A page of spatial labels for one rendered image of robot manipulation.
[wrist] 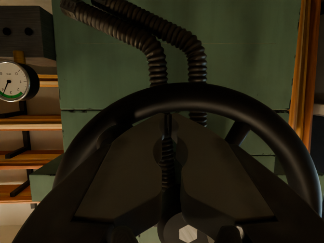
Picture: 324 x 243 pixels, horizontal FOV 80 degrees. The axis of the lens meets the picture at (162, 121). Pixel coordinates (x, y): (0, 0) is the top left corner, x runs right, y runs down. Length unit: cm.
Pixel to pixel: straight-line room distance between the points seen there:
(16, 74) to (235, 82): 36
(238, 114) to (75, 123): 31
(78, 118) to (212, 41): 29
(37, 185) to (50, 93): 268
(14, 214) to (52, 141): 130
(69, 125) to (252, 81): 36
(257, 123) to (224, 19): 24
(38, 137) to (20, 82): 293
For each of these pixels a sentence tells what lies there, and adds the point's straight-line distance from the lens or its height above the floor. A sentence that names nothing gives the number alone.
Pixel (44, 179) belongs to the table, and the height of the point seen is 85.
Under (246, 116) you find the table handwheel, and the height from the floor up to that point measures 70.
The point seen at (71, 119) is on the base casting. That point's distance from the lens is 41.
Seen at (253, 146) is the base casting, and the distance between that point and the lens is 42.
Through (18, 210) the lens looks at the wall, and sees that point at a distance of 388.
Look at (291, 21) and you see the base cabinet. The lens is 45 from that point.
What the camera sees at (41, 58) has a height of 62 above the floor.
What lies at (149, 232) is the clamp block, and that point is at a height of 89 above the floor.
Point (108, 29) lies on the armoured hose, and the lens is 27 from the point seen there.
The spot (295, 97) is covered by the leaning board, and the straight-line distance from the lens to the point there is 174.
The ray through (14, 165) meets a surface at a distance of 293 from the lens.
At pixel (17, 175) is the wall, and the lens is 363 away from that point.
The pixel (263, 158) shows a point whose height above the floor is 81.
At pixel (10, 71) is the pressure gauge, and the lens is 38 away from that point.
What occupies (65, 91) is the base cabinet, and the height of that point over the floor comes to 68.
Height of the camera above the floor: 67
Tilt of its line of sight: 9 degrees up
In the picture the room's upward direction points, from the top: 180 degrees counter-clockwise
